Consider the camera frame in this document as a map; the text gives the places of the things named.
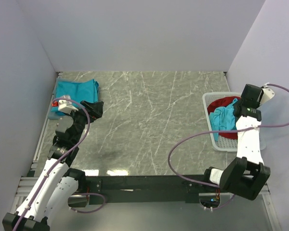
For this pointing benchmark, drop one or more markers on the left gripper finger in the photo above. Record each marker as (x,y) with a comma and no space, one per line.
(99,109)
(90,108)

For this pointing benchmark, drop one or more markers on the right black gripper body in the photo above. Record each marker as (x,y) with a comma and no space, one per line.
(237,103)

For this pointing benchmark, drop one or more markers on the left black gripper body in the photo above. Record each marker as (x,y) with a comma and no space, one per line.
(80,118)

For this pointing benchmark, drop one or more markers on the turquoise t-shirt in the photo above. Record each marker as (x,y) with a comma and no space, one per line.
(222,120)

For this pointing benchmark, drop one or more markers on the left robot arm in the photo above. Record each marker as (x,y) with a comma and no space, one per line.
(58,181)

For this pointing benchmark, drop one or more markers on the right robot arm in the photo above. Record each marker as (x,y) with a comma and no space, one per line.
(246,175)

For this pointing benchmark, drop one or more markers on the red t-shirt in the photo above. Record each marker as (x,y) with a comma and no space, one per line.
(216,103)

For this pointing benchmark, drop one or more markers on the folded teal t-shirt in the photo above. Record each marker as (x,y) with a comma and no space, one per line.
(78,91)

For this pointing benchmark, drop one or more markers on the white plastic basket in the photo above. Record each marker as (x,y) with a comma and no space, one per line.
(222,144)

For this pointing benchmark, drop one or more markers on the black base beam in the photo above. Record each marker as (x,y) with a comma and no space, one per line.
(142,189)

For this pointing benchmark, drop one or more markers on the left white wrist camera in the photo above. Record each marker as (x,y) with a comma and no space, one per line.
(64,105)

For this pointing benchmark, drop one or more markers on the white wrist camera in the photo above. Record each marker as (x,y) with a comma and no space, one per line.
(266,95)
(64,105)

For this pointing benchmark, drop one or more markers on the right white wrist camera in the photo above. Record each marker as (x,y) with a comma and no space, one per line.
(266,95)

